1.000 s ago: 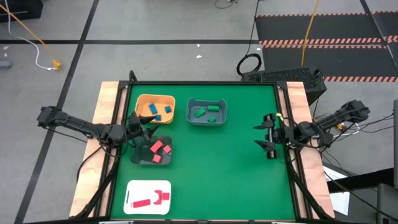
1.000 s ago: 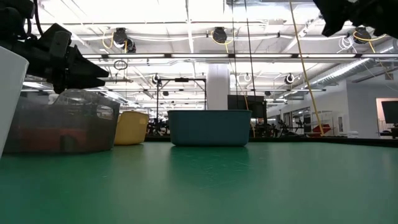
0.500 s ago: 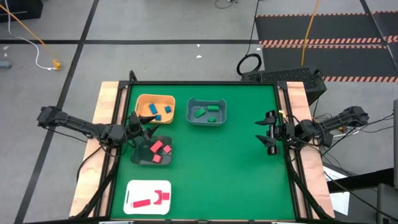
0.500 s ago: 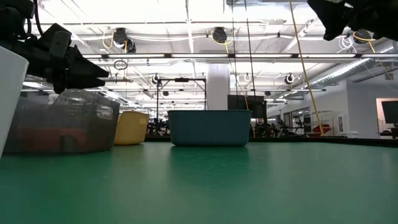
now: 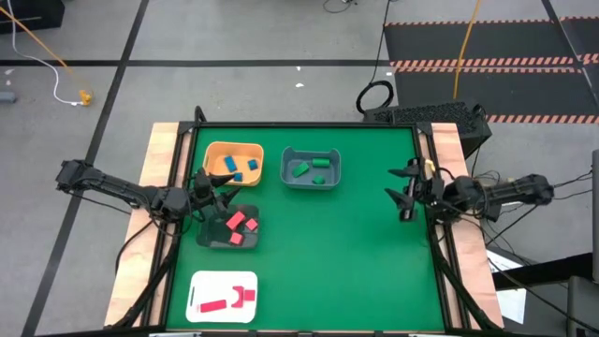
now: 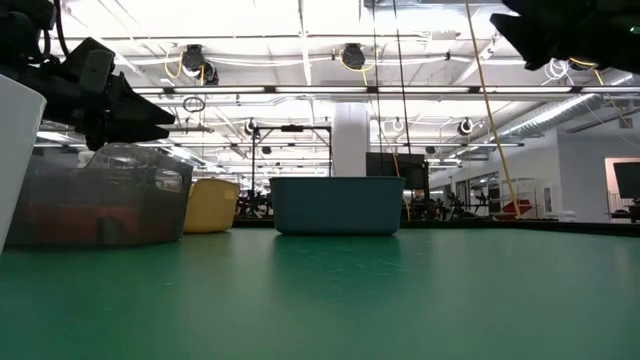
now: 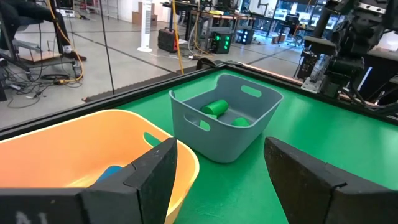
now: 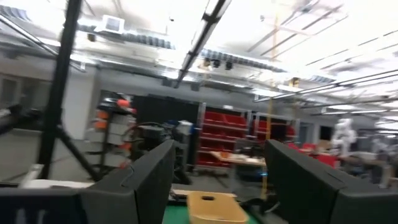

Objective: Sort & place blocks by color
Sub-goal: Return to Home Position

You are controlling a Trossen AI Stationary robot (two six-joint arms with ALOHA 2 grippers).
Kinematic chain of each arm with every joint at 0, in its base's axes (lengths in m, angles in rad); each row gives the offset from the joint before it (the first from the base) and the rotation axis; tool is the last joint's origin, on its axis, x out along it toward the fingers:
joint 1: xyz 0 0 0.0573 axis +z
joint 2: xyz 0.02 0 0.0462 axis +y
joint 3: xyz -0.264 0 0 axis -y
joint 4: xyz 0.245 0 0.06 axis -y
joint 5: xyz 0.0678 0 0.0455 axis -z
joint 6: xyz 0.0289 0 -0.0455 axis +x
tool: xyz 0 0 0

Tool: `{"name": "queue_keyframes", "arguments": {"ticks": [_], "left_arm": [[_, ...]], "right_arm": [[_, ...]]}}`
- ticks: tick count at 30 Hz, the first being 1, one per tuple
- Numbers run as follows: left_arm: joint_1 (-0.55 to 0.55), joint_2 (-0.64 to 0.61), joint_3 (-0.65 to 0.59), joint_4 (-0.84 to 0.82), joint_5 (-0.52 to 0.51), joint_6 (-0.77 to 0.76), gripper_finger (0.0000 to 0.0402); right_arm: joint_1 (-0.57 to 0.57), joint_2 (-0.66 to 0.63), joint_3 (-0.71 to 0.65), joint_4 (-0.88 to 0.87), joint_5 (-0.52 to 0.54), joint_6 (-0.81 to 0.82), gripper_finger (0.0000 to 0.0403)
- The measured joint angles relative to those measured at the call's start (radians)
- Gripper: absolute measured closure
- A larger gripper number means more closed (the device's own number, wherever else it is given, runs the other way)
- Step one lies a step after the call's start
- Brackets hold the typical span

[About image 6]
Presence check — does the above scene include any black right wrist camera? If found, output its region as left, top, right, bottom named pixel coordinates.
left=614, top=0, right=640, bottom=74

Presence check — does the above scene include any black monitor screen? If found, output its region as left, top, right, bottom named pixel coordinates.
left=365, top=152, right=430, bottom=191
left=613, top=161, right=640, bottom=200

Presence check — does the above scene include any blue-grey plastic bin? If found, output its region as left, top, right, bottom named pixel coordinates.
left=268, top=176, right=406, bottom=236

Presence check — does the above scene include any black cable loop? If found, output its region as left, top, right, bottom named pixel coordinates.
left=182, top=95, right=207, bottom=114

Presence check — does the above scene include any silver ventilation duct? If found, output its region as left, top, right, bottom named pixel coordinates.
left=499, top=74, right=640, bottom=142

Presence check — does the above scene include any yellow plastic bin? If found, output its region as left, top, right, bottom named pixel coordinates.
left=182, top=177, right=242, bottom=235

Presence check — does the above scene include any red white sign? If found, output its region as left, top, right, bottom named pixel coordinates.
left=501, top=198, right=534, bottom=217

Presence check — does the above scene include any thick yellow cable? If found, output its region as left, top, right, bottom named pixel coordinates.
left=464, top=0, right=522, bottom=217

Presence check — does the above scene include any white building pillar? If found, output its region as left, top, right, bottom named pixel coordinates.
left=332, top=102, right=372, bottom=178

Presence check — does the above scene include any black metal frame rig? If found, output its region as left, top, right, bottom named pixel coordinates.
left=251, top=124, right=333, bottom=179

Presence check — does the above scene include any white plastic bin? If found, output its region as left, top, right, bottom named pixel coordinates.
left=0, top=73, right=49, bottom=256

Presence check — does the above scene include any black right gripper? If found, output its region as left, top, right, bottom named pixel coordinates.
left=489, top=0, right=616, bottom=71

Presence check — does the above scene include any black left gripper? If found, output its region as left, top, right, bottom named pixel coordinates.
left=0, top=37, right=176, bottom=151

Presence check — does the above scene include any black cable with coil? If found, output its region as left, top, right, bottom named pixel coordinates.
left=392, top=0, right=412, bottom=156

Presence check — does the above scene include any thin black cable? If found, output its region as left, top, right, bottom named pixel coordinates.
left=372, top=0, right=384, bottom=176

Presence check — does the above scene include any transparent grey plastic bin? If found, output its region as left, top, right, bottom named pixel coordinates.
left=4, top=142, right=195, bottom=249

